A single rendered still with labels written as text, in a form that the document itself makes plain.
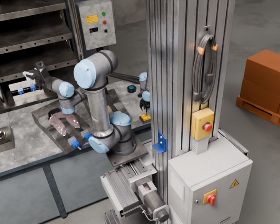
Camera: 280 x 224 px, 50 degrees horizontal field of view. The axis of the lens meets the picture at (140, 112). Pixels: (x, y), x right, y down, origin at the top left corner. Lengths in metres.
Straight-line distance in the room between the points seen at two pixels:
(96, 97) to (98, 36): 1.54
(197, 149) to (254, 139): 2.09
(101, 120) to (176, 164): 0.42
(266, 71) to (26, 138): 2.52
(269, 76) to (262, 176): 1.10
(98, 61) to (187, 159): 0.62
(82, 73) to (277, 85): 2.57
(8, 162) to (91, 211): 0.92
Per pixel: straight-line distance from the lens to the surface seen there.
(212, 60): 1.23
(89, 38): 2.86
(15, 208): 2.60
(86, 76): 1.30
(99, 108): 1.43
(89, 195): 2.70
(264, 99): 3.70
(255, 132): 3.58
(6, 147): 2.36
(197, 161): 1.44
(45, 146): 2.29
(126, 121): 1.61
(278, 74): 3.47
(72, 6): 2.60
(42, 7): 2.67
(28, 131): 2.48
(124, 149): 1.71
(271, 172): 3.20
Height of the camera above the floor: 2.28
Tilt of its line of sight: 37 degrees down
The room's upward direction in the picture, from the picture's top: 4 degrees counter-clockwise
